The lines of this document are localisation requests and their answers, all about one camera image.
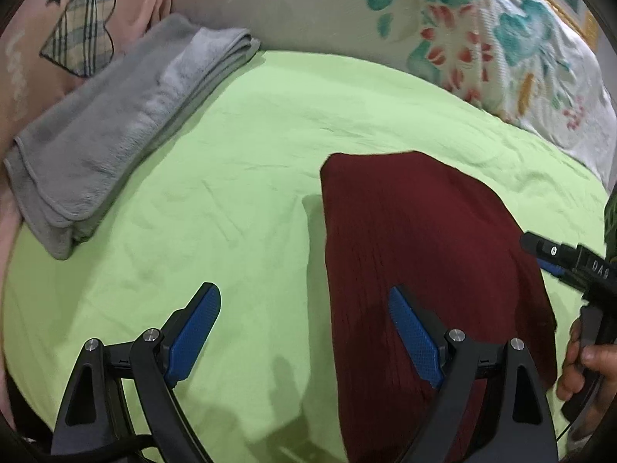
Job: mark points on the white floral quilt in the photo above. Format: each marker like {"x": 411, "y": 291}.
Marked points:
{"x": 516, "y": 59}

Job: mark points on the dark red knitted garment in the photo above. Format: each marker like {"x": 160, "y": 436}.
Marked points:
{"x": 410, "y": 220}

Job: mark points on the lime green bed sheet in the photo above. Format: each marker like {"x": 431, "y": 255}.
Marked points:
{"x": 234, "y": 198}

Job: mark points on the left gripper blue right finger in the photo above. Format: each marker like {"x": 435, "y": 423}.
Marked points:
{"x": 422, "y": 334}

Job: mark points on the person's right hand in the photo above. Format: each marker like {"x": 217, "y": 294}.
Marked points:
{"x": 601, "y": 359}

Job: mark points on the grey folded towel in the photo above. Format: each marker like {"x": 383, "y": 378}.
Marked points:
{"x": 67, "y": 167}

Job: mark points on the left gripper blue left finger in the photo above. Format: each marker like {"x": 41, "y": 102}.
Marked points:
{"x": 185, "y": 333}

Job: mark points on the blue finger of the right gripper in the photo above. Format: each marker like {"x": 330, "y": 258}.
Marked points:
{"x": 552, "y": 269}

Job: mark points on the pink heart-print pillow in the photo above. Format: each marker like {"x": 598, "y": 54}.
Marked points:
{"x": 50, "y": 47}

